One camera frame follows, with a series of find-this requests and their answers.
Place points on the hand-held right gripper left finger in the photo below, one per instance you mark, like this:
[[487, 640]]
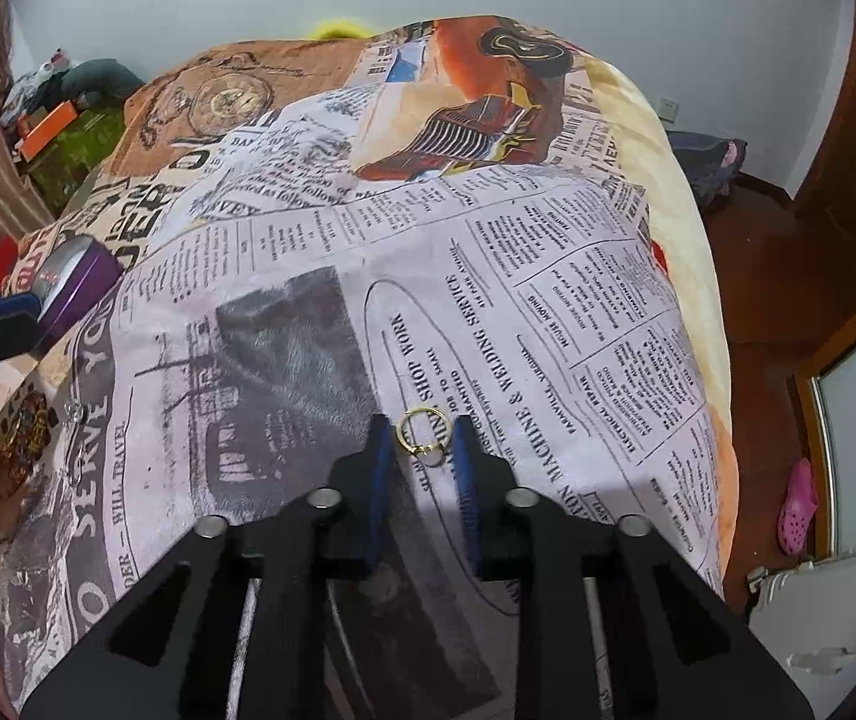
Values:
[[378, 499]]

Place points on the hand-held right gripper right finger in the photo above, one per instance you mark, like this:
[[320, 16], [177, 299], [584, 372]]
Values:
[[465, 499]]

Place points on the purple jewelry box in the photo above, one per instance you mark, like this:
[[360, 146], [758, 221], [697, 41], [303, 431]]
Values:
[[79, 289]]

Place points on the small clear earring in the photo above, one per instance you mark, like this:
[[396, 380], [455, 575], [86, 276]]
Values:
[[72, 411]]

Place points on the green cloth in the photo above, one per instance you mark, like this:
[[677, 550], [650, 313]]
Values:
[[75, 150]]

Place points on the orange box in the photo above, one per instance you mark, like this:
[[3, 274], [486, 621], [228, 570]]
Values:
[[44, 129]]

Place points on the newspaper print blanket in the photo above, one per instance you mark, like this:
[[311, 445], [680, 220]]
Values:
[[398, 277]]

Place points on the grey pile of clothes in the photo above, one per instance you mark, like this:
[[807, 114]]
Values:
[[90, 79]]

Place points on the pink clog shoe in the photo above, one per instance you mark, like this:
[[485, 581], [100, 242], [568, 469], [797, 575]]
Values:
[[799, 504]]

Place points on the white appliance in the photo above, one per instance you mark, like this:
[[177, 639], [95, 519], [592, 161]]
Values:
[[817, 622]]

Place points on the dark bag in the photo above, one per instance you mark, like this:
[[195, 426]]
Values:
[[705, 157]]

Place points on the yellow plush object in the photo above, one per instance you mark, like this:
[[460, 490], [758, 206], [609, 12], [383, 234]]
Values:
[[338, 28]]

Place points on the wall socket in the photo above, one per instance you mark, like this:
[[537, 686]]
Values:
[[669, 107]]

